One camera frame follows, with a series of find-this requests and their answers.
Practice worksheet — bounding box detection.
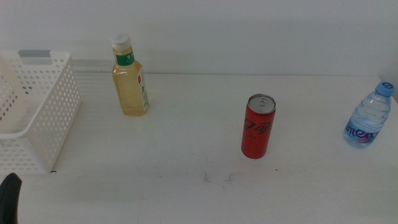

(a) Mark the red soda can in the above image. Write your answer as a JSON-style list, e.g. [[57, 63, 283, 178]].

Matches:
[[241, 93, 277, 160]]

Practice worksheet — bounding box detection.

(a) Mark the white perforated plastic basket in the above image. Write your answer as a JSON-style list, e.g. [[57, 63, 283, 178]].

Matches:
[[0, 50, 82, 175]]

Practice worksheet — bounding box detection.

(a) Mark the clear water bottle blue cap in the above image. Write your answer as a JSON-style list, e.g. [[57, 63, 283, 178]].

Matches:
[[343, 81, 396, 149]]

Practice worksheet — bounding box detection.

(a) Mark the yellow tea bottle green label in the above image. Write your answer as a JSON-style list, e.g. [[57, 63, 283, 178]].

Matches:
[[111, 33, 149, 117]]

